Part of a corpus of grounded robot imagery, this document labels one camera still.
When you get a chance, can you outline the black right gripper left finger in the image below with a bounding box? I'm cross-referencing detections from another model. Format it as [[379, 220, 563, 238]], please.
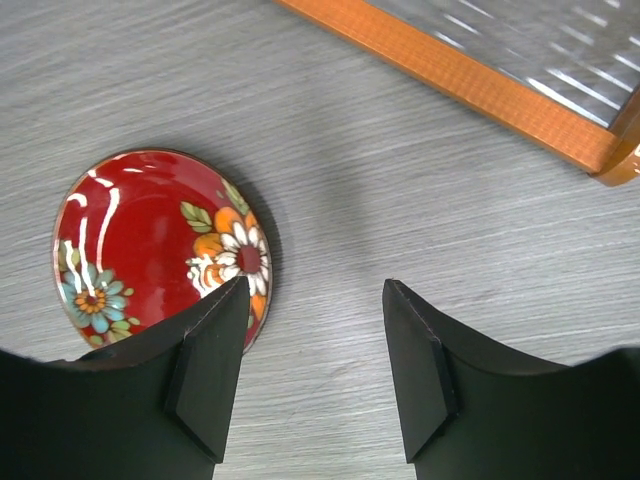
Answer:
[[1, 277, 249, 479]]

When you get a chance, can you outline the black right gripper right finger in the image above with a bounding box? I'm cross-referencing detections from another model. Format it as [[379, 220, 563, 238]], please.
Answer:
[[383, 279, 639, 479]]

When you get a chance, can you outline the red floral plate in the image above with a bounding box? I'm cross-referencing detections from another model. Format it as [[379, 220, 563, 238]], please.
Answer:
[[52, 149, 273, 348]]

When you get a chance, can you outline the orange wooden shelf rack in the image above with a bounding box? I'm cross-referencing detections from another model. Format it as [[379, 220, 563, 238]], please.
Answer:
[[282, 1, 639, 187]]

